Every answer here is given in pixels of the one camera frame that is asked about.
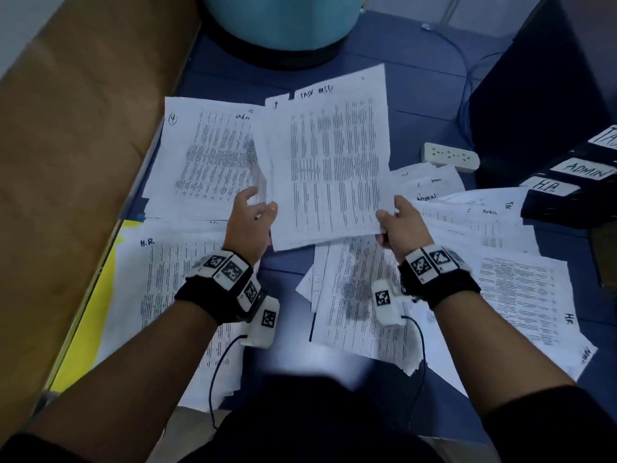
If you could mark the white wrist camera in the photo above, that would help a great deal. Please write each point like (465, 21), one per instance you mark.
(262, 321)
(386, 302)

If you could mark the person's left hand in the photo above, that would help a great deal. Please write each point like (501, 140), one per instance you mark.
(249, 231)

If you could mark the white partition panel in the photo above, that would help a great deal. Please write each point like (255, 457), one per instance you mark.
(453, 6)

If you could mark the person's right hand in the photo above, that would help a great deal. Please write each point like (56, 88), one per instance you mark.
(405, 231)

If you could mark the black marker wristband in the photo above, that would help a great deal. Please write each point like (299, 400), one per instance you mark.
(224, 284)
(439, 273)

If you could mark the person's left forearm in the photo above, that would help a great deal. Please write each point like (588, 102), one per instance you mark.
(116, 390)

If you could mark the yellow folder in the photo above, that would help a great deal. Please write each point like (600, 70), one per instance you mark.
(87, 323)

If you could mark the white power strip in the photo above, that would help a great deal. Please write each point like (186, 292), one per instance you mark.
(450, 156)

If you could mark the neat stack of printed papers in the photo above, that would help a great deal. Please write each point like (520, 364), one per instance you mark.
(164, 284)
(198, 159)
(328, 159)

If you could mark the pile of printed papers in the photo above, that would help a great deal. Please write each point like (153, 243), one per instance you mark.
(482, 275)

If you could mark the teal cylindrical barrel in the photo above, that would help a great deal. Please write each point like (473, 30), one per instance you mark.
(280, 19)

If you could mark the person's right forearm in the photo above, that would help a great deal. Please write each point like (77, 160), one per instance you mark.
(501, 352)

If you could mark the person's dark trousers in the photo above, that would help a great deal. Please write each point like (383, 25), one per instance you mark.
(318, 424)

